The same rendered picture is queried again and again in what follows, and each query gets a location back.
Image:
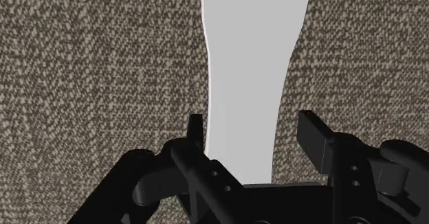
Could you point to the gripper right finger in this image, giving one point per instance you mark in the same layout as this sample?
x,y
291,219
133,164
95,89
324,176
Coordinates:
x,y
348,163

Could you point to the pale grey long flat object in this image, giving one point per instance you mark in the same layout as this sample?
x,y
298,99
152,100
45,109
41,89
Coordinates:
x,y
248,66

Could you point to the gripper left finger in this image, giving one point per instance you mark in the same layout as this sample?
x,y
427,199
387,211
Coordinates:
x,y
187,169

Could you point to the beige woven fabric furniture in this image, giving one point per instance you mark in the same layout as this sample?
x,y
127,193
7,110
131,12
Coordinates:
x,y
83,66

